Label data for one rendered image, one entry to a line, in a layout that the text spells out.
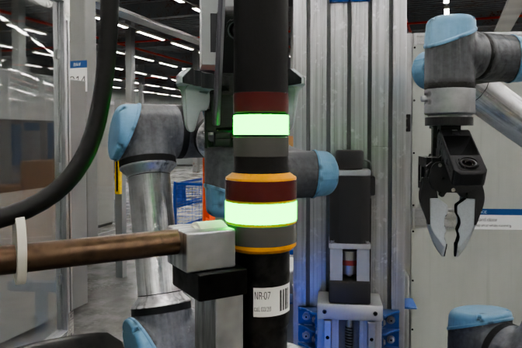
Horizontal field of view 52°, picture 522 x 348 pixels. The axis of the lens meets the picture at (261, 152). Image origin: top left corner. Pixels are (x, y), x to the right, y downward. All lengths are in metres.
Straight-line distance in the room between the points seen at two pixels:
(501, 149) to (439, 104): 1.41
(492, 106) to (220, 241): 0.84
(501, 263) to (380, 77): 1.26
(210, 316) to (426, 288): 1.96
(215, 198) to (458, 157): 0.35
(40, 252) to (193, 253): 0.08
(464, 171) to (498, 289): 1.57
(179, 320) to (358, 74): 0.64
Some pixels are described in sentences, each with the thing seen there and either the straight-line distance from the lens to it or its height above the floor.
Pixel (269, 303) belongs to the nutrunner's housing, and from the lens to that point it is 0.32.
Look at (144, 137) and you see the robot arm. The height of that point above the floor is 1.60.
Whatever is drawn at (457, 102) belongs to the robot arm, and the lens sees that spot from 0.84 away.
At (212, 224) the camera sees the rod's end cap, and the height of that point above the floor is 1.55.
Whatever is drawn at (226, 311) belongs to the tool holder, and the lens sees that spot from 0.31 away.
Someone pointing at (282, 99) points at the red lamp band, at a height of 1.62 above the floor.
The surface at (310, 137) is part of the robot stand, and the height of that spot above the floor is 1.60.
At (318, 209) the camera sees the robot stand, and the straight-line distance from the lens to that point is 1.22.
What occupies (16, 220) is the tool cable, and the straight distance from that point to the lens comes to 0.28.
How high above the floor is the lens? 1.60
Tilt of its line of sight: 2 degrees down
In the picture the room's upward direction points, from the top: straight up
